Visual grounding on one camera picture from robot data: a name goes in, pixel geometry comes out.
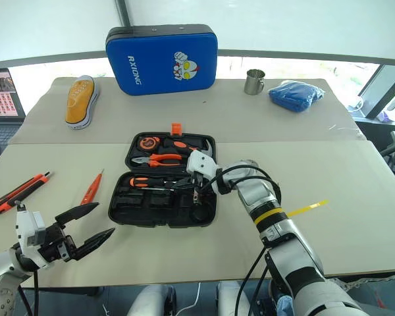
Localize orange test pen screwdriver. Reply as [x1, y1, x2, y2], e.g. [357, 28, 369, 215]
[80, 169, 105, 207]

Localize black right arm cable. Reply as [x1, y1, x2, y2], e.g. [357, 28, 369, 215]
[197, 165, 282, 316]

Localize orange handled pliers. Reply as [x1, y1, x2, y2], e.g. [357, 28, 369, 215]
[130, 152, 182, 169]

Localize dark slanted panel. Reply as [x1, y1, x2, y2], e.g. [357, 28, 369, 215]
[358, 64, 395, 121]

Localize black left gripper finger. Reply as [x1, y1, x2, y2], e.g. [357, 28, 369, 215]
[72, 227, 117, 261]
[55, 202, 101, 230]

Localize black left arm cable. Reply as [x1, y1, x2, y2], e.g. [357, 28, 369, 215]
[16, 268, 40, 316]

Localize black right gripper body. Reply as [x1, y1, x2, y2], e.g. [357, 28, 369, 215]
[190, 172, 215, 207]

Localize yellow tape strip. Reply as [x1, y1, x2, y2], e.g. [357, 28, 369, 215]
[288, 199, 330, 218]

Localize black cable chain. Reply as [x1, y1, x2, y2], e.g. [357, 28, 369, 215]
[329, 271, 395, 291]

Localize blue RXIDNG carry case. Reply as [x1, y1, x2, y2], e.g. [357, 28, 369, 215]
[105, 23, 219, 96]

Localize orange black screwdriver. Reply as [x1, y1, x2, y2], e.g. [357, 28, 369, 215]
[127, 176, 177, 190]

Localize black plastic tool case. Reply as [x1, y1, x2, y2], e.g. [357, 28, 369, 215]
[107, 123, 218, 230]

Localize open laptop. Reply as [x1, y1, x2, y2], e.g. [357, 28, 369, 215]
[0, 68, 26, 149]

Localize thin white wire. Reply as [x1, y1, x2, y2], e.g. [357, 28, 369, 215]
[180, 282, 202, 312]

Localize silver rounded shape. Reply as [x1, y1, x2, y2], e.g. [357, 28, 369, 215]
[128, 284, 177, 316]
[216, 282, 255, 316]

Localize blue cloth in plastic bag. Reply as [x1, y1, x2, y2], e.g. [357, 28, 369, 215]
[268, 80, 327, 114]

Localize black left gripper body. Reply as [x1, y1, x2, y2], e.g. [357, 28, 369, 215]
[38, 222, 80, 263]

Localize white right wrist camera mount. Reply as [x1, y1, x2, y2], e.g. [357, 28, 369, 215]
[186, 149, 220, 181]

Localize orange black utility knife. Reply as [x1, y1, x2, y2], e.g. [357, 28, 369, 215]
[0, 171, 53, 217]

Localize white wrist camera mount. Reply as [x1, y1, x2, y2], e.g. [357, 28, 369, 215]
[186, 149, 220, 181]
[14, 201, 50, 270]

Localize orange handled claw hammer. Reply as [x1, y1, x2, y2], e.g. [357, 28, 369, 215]
[161, 136, 215, 157]

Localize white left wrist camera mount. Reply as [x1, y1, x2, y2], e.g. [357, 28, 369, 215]
[14, 201, 50, 270]

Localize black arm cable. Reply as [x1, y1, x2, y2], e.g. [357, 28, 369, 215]
[16, 268, 40, 316]
[197, 165, 282, 316]

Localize steel mug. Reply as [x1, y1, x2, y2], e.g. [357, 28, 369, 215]
[243, 68, 267, 95]

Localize orange black tape measure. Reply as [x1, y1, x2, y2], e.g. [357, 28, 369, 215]
[138, 136, 164, 153]

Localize blue fabric piece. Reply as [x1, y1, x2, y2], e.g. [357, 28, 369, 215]
[276, 294, 296, 316]

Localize yellow white sneaker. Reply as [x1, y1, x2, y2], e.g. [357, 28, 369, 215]
[65, 75, 100, 130]

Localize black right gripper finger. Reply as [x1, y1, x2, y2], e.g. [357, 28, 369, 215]
[171, 176, 197, 192]

